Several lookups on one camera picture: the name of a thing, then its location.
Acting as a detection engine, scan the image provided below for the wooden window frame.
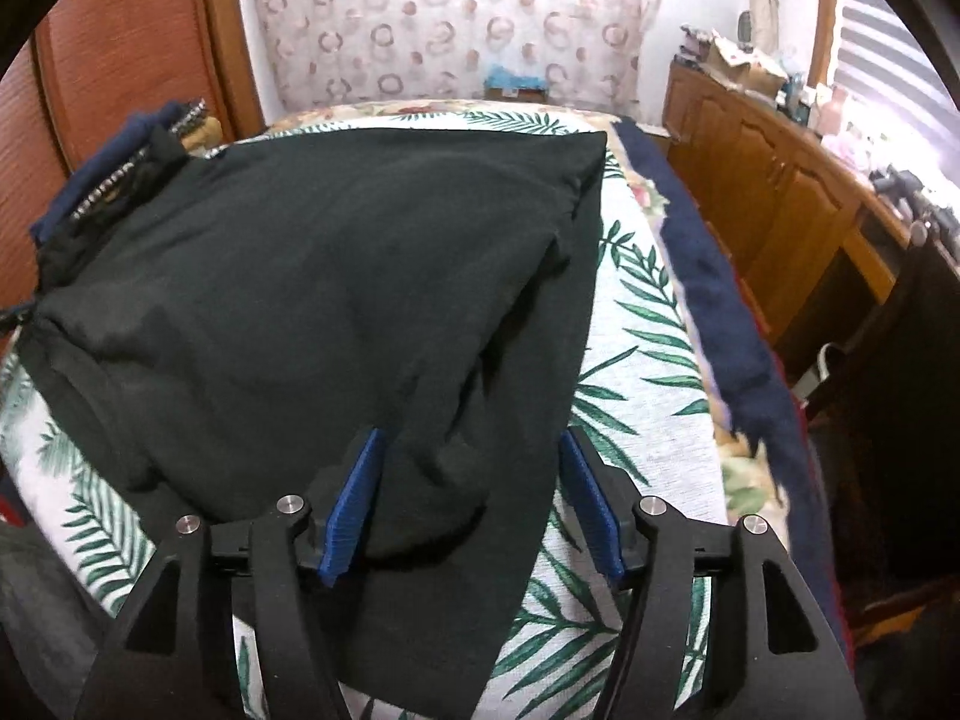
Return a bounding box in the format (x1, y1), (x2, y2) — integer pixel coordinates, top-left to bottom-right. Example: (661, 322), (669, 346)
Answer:
(806, 0), (841, 87)

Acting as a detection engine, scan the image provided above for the wooden sideboard cabinet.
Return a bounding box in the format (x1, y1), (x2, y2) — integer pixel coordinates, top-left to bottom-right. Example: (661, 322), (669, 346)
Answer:
(664, 60), (960, 361)

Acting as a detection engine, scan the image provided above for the pink bottle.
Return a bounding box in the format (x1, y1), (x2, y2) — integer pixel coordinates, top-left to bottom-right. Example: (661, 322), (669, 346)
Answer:
(820, 86), (848, 136)

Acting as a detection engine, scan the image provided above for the brown louvered wardrobe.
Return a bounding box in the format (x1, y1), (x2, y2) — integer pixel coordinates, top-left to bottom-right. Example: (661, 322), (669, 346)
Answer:
(0, 0), (263, 301)

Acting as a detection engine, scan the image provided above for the navy blue blanket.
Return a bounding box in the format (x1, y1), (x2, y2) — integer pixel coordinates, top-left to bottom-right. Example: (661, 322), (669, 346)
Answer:
(615, 116), (848, 676)

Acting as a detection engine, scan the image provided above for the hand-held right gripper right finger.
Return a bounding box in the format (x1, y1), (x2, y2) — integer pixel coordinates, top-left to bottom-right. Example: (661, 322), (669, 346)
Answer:
(559, 426), (863, 720)

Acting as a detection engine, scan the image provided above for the blue crumpled cloth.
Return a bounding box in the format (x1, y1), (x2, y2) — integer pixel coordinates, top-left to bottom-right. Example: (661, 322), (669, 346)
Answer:
(486, 66), (547, 91)

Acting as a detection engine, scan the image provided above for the open cardboard box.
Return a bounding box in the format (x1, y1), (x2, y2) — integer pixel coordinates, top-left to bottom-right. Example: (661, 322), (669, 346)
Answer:
(705, 34), (788, 98)

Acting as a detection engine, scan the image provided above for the floral blanket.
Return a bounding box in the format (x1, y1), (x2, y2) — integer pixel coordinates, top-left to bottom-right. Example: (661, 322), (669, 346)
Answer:
(266, 99), (792, 541)

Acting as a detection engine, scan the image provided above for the striped zebra window blind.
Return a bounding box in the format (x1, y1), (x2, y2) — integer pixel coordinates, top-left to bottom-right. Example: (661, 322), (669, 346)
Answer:
(836, 0), (960, 136)

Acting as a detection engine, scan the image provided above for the palm leaf printed sheet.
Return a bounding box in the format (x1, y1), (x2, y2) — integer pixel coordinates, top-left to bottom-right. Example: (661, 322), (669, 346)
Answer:
(0, 109), (732, 720)

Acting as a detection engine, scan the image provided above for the white trash bin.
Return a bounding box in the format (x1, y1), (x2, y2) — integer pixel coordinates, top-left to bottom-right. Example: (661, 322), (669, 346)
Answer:
(791, 341), (848, 402)

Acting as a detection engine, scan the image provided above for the black printed t-shirt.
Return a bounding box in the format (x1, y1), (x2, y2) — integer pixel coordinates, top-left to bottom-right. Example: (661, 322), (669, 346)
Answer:
(34, 131), (608, 717)

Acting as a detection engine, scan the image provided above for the black chair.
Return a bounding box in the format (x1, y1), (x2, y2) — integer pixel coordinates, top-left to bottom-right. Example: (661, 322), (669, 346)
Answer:
(817, 236), (960, 616)

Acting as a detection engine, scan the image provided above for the stack of folded cloths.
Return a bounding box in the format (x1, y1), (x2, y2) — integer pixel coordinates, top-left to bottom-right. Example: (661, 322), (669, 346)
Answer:
(679, 24), (713, 68)

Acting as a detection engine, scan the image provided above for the circle patterned sheer curtain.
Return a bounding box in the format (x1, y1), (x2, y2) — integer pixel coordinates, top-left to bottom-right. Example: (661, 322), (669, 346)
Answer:
(247, 0), (668, 117)

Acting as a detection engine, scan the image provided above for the stack of folded clothes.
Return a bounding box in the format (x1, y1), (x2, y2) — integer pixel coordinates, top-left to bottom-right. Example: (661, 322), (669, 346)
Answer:
(30, 97), (207, 248)

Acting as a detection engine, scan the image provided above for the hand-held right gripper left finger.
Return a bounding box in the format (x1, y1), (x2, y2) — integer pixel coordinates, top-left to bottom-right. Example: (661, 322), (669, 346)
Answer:
(75, 426), (389, 720)

